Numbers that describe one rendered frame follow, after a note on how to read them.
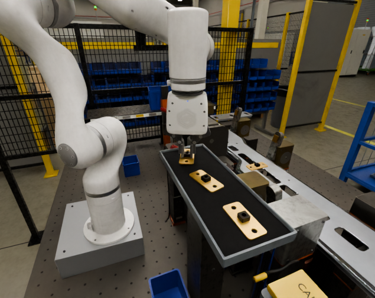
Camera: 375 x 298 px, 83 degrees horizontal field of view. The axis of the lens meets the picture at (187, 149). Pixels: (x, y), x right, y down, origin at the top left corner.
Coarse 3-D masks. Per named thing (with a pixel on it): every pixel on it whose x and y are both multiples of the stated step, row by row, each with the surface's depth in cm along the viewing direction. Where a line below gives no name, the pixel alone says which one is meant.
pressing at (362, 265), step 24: (240, 144) 103; (240, 168) 84; (264, 168) 84; (312, 192) 70; (336, 216) 60; (336, 240) 53; (360, 240) 53; (336, 264) 48; (360, 264) 47; (360, 288) 44
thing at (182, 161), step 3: (186, 150) 61; (189, 150) 61; (186, 153) 58; (189, 153) 57; (180, 156) 58; (186, 156) 57; (189, 156) 57; (180, 159) 56; (183, 159) 56; (186, 159) 56; (189, 159) 56; (192, 159) 56; (180, 162) 55; (183, 162) 55; (186, 162) 55; (189, 162) 55; (192, 162) 55
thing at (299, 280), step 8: (296, 272) 29; (304, 272) 29; (280, 280) 28; (288, 280) 28; (296, 280) 28; (304, 280) 28; (272, 288) 27; (280, 288) 27; (288, 288) 27; (296, 288) 27; (304, 288) 27; (312, 288) 27; (272, 296) 27; (280, 296) 26; (288, 296) 26; (296, 296) 26; (304, 296) 26; (312, 296) 26; (320, 296) 26
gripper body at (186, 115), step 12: (168, 96) 49; (180, 96) 48; (192, 96) 48; (204, 96) 48; (168, 108) 50; (180, 108) 49; (192, 108) 49; (204, 108) 49; (168, 120) 51; (180, 120) 51; (192, 120) 50; (204, 120) 50; (180, 132) 52; (192, 132) 52; (204, 132) 52
